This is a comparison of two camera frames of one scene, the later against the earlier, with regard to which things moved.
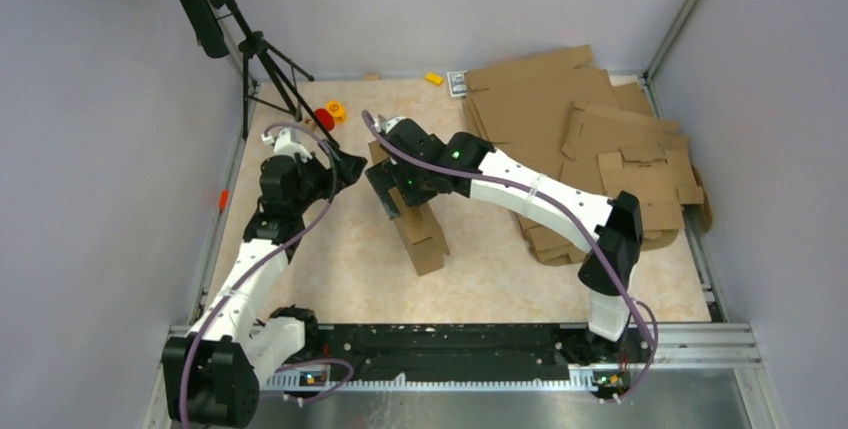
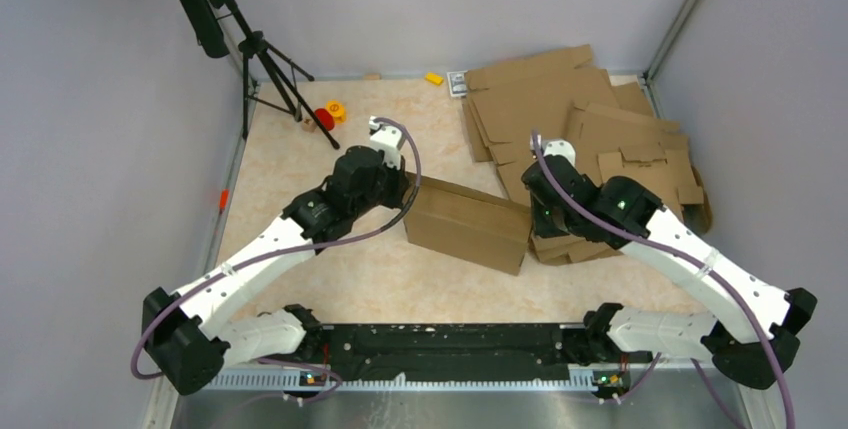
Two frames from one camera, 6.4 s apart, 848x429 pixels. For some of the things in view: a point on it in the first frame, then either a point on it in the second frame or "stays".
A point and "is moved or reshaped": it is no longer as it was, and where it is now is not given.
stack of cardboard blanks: (555, 110) stays
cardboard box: (424, 243) is moved or reshaped
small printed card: (457, 82) stays
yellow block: (434, 78) stays
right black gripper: (387, 175) → (539, 226)
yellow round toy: (337, 111) stays
